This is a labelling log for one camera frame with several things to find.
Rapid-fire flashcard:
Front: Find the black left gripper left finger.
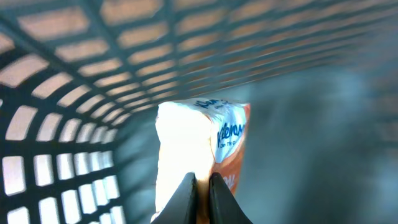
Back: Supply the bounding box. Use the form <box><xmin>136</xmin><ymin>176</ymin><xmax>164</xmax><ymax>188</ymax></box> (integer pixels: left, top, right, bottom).
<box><xmin>152</xmin><ymin>172</ymin><xmax>197</xmax><ymax>224</ymax></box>

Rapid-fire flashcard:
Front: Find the dark grey plastic basket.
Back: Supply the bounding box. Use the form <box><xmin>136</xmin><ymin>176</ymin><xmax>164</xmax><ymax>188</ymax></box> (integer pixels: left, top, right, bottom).
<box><xmin>1</xmin><ymin>0</ymin><xmax>397</xmax><ymax>223</ymax></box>

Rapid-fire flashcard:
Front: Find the orange white Kleenex tissue pack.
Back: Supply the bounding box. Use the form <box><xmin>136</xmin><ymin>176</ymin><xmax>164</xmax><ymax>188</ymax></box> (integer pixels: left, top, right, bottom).
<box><xmin>152</xmin><ymin>98</ymin><xmax>251</xmax><ymax>223</ymax></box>

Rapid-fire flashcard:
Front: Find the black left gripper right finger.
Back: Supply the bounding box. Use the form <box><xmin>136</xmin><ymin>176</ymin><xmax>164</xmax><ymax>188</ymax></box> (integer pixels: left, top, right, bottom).
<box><xmin>209</xmin><ymin>172</ymin><xmax>252</xmax><ymax>224</ymax></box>

